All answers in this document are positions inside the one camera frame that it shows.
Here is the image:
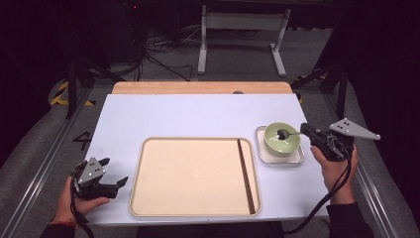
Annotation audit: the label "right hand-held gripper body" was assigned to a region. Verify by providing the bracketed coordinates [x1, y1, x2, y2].
[310, 117, 381, 163]

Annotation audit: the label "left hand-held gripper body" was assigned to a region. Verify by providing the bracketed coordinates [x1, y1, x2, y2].
[70, 156, 120, 201]

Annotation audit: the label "metal spoon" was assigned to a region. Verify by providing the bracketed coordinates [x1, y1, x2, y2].
[276, 128, 302, 141]

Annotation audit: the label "green bowl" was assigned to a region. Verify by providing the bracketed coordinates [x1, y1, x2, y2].
[262, 121, 302, 158]

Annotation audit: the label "white square plate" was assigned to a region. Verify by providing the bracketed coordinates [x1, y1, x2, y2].
[255, 125, 305, 166]

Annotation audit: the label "beige rectangular tray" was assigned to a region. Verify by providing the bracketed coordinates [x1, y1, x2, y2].
[128, 136, 263, 218]

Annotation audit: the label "person's left hand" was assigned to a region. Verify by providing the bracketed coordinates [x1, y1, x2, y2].
[52, 175, 111, 226]

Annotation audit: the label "person's right hand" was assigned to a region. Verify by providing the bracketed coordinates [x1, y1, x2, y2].
[310, 145, 360, 205]

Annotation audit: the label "black tripod stand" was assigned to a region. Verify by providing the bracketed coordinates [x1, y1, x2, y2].
[63, 56, 128, 121]
[290, 60, 350, 126]

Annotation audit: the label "dark curtain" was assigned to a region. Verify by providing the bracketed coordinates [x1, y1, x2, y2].
[0, 0, 110, 167]
[313, 0, 420, 212]

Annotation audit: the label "person's dark clothing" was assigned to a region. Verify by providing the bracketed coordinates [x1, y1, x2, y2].
[135, 221, 285, 238]

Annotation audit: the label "black stand with red light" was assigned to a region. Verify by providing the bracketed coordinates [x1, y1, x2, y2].
[123, 0, 147, 60]

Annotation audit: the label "aluminium rail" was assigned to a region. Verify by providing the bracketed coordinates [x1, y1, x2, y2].
[0, 87, 95, 238]
[322, 92, 397, 238]

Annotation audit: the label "left hand-held gripper cable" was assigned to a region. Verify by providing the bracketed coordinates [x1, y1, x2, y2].
[68, 175, 97, 238]

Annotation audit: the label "hand-held gripper cable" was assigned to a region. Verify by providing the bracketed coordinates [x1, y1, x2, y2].
[283, 145, 355, 236]
[68, 175, 97, 238]

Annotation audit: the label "right hand-held gripper cable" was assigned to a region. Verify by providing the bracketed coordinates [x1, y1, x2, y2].
[283, 145, 355, 236]

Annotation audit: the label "black floor cables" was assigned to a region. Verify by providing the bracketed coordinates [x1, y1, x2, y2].
[137, 24, 199, 82]

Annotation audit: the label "white metal desk frame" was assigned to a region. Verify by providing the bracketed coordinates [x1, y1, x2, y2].
[196, 4, 293, 77]

